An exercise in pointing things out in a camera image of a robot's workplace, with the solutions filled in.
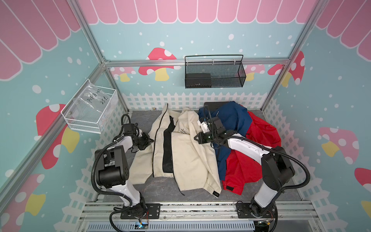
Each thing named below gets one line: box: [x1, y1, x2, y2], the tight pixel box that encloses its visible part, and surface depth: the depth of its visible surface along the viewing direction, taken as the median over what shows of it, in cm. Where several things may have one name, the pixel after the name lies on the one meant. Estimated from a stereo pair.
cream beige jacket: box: [129, 103, 222, 198], surface depth 87 cm
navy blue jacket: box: [198, 101, 253, 181], surface depth 84 cm
